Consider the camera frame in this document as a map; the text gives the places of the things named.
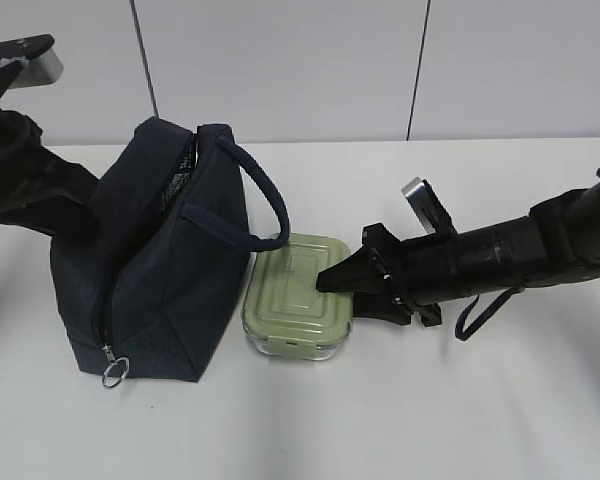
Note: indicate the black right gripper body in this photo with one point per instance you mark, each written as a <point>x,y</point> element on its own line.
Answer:
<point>420,272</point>

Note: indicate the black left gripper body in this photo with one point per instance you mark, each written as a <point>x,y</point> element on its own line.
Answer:
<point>29,172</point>

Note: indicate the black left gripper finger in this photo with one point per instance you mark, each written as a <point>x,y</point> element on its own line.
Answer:
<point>57,217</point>

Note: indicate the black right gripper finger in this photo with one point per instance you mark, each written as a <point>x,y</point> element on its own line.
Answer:
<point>381,307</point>
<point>360,272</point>

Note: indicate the green lidded glass container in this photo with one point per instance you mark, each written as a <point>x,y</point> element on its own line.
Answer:
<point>284,314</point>

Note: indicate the navy blue lunch bag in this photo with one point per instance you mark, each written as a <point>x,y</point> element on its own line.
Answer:
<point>180,214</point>

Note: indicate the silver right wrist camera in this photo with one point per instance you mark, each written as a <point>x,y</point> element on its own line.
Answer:
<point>430,212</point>

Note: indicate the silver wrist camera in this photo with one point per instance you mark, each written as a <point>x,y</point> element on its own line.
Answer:
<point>430,212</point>
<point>29,62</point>

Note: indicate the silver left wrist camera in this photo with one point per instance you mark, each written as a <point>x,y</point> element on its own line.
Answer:
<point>29,62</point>

